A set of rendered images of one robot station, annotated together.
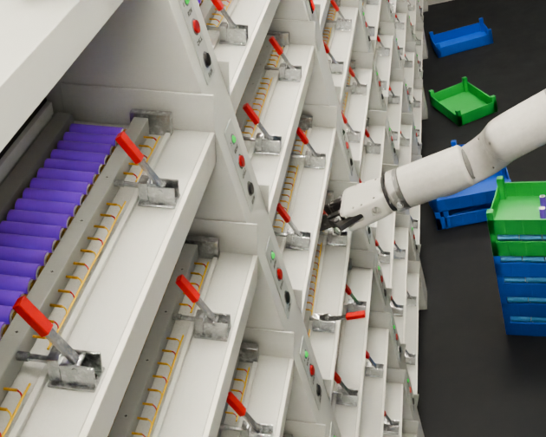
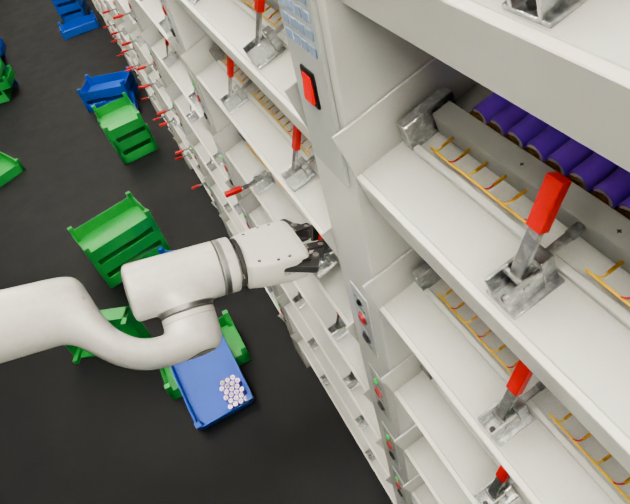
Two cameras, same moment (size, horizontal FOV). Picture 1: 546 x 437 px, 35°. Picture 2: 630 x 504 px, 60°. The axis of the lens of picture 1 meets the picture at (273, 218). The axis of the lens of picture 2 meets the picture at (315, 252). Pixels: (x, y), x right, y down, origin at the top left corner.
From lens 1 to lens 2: 2.07 m
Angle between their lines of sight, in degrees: 97
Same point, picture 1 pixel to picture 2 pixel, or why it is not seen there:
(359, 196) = (267, 235)
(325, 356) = (247, 170)
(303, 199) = (271, 136)
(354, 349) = (312, 291)
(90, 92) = not seen: outside the picture
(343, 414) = not seen: hidden behind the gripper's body
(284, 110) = (227, 25)
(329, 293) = (283, 212)
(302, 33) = not seen: hidden behind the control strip
